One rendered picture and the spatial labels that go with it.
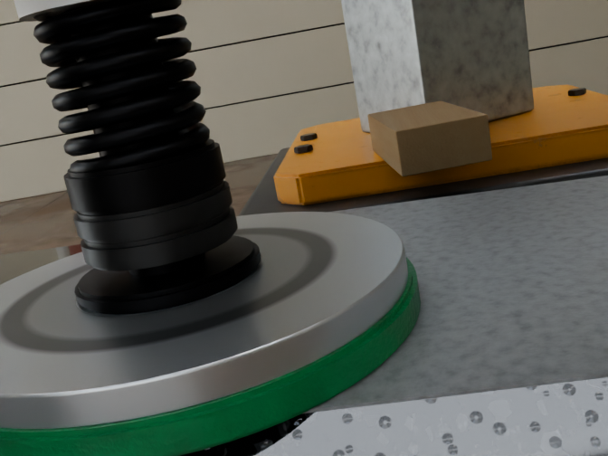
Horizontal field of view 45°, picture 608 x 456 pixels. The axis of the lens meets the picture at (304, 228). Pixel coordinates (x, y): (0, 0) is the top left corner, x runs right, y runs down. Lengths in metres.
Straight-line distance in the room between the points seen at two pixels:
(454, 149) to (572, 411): 0.56
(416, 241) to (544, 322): 0.14
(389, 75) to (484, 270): 0.73
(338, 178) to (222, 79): 5.58
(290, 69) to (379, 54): 5.33
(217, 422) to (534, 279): 0.17
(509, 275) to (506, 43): 0.77
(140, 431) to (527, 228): 0.25
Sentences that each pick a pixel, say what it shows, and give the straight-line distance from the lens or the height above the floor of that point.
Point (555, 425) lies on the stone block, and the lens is 0.25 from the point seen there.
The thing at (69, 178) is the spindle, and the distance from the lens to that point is 0.31.
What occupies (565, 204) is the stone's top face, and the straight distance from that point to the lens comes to 0.46.
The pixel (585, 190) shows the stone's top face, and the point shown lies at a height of 0.82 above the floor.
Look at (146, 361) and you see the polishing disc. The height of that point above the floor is 0.85.
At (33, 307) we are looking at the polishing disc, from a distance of 0.35.
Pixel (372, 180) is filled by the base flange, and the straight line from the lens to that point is 0.90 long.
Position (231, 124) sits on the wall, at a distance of 6.48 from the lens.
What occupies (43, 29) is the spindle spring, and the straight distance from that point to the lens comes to 0.31.
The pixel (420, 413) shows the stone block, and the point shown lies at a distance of 0.25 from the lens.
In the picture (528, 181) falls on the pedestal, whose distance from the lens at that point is 0.87.
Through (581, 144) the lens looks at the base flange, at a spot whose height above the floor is 0.76.
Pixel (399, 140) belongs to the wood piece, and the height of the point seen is 0.82.
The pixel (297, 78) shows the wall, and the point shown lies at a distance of 6.41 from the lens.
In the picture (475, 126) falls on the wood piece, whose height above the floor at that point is 0.82.
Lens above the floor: 0.94
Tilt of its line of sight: 14 degrees down
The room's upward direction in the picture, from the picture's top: 10 degrees counter-clockwise
